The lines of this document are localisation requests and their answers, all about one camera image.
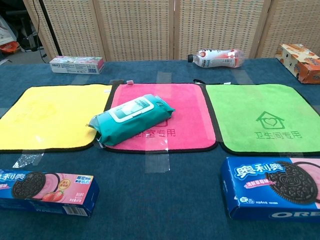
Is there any green wet wipes pack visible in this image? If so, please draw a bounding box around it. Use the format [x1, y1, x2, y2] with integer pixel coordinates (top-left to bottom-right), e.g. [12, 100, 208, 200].
[84, 94, 176, 147]

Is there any pink white toothpaste box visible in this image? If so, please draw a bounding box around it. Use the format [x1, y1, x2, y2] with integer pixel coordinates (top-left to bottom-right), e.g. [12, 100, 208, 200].
[48, 55, 105, 75]

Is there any large blue Oreo box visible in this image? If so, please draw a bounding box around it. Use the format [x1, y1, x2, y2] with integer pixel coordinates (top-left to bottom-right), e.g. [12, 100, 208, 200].
[220, 156, 320, 221]

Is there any slim Oreo strawberry box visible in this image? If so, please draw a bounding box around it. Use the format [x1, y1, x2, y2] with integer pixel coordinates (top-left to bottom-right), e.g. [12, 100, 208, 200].
[0, 169, 100, 218]

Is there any orange cardboard snack box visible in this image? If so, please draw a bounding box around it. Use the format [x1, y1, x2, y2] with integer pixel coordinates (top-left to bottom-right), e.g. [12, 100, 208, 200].
[275, 43, 320, 84]

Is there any pink cloth mat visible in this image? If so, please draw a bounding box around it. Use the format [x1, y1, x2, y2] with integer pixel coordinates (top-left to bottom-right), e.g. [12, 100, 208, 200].
[94, 80, 220, 153]

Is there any clear plastic drink bottle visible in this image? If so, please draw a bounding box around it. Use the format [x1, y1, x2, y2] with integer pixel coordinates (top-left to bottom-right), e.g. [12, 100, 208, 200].
[187, 48, 244, 69]

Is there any woven folding screen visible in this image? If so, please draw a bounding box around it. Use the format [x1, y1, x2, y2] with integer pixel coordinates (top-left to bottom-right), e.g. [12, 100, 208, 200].
[22, 0, 320, 62]

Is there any green cloth mat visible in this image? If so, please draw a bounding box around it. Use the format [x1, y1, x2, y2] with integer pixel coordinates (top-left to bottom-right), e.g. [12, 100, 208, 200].
[192, 79, 320, 157]

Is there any yellow cloth mat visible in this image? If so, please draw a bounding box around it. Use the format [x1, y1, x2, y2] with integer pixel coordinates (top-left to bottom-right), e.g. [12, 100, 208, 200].
[0, 84, 113, 154]

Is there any orange plastic bag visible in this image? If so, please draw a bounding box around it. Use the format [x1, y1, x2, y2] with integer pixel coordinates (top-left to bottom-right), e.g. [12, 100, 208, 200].
[0, 41, 20, 53]

